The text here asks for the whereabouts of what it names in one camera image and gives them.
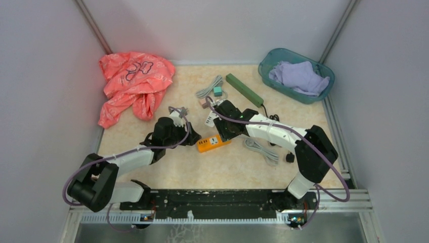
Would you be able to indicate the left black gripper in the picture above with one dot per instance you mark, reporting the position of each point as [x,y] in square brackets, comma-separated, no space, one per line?
[194,137]

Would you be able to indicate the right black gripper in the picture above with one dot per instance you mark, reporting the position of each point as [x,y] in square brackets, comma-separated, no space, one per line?
[224,135]

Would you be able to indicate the orange power strip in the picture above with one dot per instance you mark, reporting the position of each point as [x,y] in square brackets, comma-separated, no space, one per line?
[210,143]

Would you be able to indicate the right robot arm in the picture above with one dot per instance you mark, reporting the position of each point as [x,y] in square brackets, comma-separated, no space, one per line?
[313,150]

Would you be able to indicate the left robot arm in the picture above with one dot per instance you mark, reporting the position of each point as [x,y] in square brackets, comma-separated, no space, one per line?
[94,185]

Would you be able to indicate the teal plug adapter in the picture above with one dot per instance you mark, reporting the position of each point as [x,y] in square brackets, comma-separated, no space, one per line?
[217,91]

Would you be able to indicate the white power strip with USB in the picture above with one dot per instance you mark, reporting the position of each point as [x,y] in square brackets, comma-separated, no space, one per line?
[210,119]

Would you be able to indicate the green power strip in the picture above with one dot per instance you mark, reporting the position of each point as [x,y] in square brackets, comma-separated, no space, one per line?
[244,90]

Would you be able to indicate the pink patterned cloth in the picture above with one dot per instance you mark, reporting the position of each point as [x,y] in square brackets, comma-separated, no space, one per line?
[133,80]

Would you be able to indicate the teal plastic basket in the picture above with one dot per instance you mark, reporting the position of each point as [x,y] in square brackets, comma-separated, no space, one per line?
[275,56]

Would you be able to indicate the lavender cloth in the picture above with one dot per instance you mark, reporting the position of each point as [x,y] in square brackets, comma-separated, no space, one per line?
[300,77]

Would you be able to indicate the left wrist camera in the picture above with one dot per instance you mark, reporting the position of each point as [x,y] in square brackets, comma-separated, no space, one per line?
[177,119]

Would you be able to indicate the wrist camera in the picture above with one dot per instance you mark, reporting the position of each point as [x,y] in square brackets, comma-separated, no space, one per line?
[177,119]
[216,102]

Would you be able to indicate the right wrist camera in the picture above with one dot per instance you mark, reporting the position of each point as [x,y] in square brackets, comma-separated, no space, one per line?
[216,102]

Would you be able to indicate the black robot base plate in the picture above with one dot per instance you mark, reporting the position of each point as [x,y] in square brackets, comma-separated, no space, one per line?
[219,204]

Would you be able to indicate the aluminium front rail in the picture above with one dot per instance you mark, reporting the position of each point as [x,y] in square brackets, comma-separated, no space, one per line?
[359,202]

